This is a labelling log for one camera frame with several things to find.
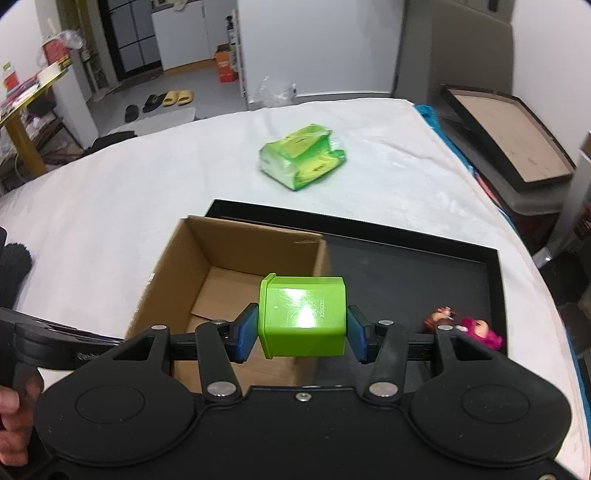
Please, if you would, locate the green cube charger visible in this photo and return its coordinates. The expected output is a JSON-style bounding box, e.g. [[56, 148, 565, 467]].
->
[[257, 273, 346, 359]]

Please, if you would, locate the brown monkey figurine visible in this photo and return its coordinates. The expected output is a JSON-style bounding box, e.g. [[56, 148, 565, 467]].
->
[[423, 306, 456, 333]]

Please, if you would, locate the pink bear figurine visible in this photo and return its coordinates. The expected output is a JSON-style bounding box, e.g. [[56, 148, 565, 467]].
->
[[460, 317, 504, 351]]

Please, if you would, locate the left hand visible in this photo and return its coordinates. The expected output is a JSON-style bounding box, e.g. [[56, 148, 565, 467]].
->
[[1, 372, 44, 467]]

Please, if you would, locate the black shallow tray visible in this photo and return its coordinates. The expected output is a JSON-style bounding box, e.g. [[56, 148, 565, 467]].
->
[[192, 200, 507, 402]]

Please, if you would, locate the brown cardboard box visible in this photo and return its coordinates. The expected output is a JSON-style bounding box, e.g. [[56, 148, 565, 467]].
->
[[126, 214, 332, 394]]

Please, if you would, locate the black fuzzy left sleeve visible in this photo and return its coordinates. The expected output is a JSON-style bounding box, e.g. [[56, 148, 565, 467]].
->
[[0, 227, 33, 309]]

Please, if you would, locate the green tissue pack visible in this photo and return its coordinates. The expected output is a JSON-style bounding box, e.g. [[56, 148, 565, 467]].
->
[[259, 124, 346, 191]]

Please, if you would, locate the clear plastic bag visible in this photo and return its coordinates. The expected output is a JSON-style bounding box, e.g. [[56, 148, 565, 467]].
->
[[256, 76, 297, 108]]

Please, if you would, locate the yellow slippers pair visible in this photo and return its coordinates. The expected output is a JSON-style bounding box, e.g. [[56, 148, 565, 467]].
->
[[161, 90, 193, 107]]

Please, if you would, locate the yellow cluttered table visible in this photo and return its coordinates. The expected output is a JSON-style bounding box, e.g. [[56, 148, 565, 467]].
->
[[1, 62, 68, 178]]

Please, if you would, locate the black slippers pair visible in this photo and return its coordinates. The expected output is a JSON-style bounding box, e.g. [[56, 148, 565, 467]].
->
[[124, 93, 166, 123]]

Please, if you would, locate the framed corkboard picture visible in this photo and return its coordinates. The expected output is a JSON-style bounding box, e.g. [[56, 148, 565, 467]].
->
[[441, 85, 576, 192]]

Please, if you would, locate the orange box on floor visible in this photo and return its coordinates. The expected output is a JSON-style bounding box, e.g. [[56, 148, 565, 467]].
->
[[214, 44, 238, 83]]

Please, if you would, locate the white cabinet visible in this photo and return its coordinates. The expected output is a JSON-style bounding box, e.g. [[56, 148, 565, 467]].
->
[[151, 1, 211, 70]]

